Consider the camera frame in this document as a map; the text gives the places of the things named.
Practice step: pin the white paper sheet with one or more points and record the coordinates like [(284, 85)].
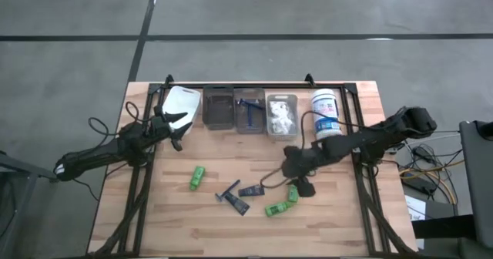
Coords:
[(415, 209)]

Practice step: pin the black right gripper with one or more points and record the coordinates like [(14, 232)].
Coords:
[(298, 160)]

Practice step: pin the black power brick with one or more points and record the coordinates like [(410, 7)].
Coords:
[(418, 183)]

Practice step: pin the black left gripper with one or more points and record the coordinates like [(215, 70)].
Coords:
[(159, 128)]

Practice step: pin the dark blue razor cartridge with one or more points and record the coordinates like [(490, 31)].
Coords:
[(251, 190)]

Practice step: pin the small green bottle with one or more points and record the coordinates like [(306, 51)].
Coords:
[(197, 177), (275, 209), (292, 194)]

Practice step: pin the dark grey panel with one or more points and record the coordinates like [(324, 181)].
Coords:
[(477, 182)]

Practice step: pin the grey translucent plastic bin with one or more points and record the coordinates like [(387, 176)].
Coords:
[(218, 110), (242, 126)]

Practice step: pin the grey metal stand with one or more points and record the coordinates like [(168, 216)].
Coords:
[(27, 172)]

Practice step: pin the black metal rig frame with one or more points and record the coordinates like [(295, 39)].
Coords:
[(215, 85)]

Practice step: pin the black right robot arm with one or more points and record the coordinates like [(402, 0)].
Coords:
[(366, 141)]

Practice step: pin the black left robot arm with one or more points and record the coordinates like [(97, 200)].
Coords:
[(96, 153)]

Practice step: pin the blue disposable razor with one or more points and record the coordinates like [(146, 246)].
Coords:
[(251, 118), (250, 103), (230, 187)]

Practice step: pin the white plastic bin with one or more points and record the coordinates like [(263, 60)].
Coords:
[(183, 101)]

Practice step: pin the light grey plastic bin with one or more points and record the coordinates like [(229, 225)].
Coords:
[(282, 137)]

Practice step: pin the dark blue shave tube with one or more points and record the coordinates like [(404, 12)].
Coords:
[(237, 204)]

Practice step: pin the white wipes canister blue label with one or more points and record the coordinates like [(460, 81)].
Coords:
[(325, 112)]

